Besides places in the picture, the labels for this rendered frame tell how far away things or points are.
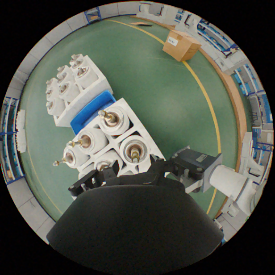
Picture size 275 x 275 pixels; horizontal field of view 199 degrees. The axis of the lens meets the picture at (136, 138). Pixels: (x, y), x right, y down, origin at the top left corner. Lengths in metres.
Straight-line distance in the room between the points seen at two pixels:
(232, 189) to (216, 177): 0.09
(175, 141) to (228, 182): 0.42
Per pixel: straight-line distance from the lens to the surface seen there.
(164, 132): 0.52
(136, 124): 0.31
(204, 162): 0.41
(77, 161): 0.34
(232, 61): 1.83
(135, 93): 0.55
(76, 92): 0.47
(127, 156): 0.24
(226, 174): 0.37
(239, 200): 0.36
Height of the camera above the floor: 0.49
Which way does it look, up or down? 86 degrees down
